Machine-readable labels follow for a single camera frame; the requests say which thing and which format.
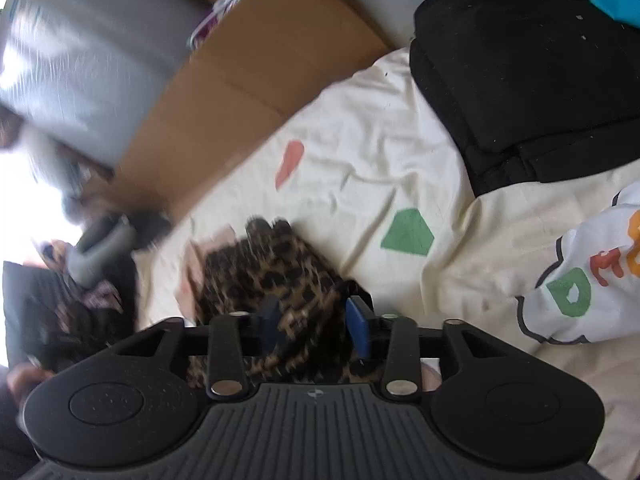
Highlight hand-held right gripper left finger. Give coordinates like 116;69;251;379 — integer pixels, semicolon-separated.
120;295;282;402

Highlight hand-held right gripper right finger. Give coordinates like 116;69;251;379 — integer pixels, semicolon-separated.
346;295;503;402

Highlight leopard print pants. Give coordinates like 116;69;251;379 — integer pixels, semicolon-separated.
187;217;373;391

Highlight black clothes pile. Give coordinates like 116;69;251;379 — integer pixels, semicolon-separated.
2;260;138;371

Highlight black folded clothes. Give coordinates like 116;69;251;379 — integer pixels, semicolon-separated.
410;0;640;198

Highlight person's left hand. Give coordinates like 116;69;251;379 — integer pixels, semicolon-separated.
7;360;56;406

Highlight dark cloth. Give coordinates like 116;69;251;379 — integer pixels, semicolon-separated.
130;210;173;248

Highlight cream printed blanket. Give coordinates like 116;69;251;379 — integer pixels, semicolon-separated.
132;47;640;480

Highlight floral patterned cloth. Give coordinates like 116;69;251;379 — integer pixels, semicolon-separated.
50;240;123;311

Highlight grey neck pillow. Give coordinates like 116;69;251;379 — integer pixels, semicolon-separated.
67;215;136;283

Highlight white printed shirt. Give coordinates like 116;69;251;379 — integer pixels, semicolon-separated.
517;185;640;346

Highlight brown cardboard box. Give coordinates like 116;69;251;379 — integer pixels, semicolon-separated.
107;0;396;221

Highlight purple printed packet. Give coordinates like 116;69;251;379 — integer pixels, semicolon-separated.
190;0;281;48

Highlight grey plastic-wrapped appliance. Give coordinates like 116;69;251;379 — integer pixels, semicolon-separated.
0;0;211;168

